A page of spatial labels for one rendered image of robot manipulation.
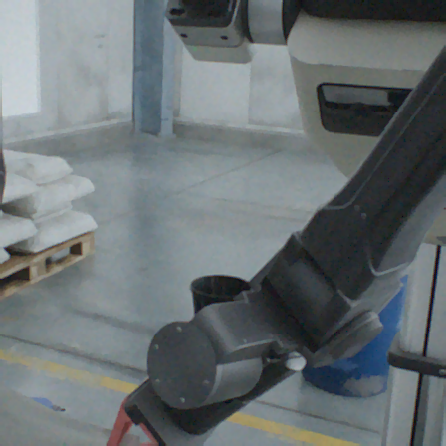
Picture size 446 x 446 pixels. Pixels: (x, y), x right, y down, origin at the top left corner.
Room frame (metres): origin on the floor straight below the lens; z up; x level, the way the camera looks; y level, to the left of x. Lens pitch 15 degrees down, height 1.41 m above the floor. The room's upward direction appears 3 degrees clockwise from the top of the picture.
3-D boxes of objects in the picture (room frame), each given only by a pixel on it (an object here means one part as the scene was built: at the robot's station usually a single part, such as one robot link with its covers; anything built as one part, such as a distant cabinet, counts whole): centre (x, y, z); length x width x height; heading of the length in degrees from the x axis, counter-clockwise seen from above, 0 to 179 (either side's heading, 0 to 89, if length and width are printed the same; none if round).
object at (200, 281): (3.10, -0.01, 0.13); 0.30 x 0.30 x 0.26
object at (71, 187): (4.07, 1.11, 0.44); 0.68 x 0.44 x 0.15; 157
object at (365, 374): (2.76, -0.57, 0.32); 0.51 x 0.48 x 0.65; 157
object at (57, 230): (4.07, 1.10, 0.20); 0.67 x 0.43 x 0.15; 157
